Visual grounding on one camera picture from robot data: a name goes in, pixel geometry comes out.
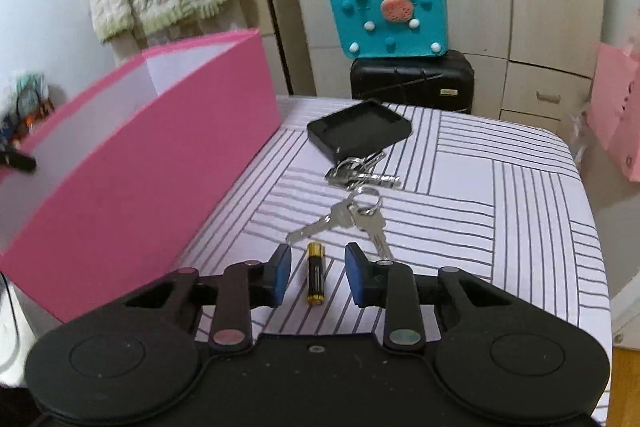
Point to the colourful packets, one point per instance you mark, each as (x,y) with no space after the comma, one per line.
(25,107)

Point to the pink shopping bag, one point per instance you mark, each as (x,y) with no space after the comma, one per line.
(615,107)

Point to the clear plastic bag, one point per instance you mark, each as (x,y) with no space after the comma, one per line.
(580,132)

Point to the pink cardboard box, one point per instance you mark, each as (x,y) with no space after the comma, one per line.
(150,187)

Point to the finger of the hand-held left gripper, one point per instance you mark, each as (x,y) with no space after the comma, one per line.
(17,161)

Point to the silver key bunch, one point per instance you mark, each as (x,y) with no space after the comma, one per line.
(372,222)
(360,179)

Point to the black hard suitcase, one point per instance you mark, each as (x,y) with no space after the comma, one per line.
(410,82)

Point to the cream fleece robe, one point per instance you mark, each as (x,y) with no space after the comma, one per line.
(125,49)

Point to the striped tablecloth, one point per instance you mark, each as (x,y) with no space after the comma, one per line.
(525,232)

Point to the black rectangular tray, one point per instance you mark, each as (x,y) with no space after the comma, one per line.
(360,127)

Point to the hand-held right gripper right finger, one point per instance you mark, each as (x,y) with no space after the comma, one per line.
(356,274)

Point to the black gold AA battery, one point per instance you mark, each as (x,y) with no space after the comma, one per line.
(315,277)

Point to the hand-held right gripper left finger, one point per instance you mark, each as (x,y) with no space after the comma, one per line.
(282,274)

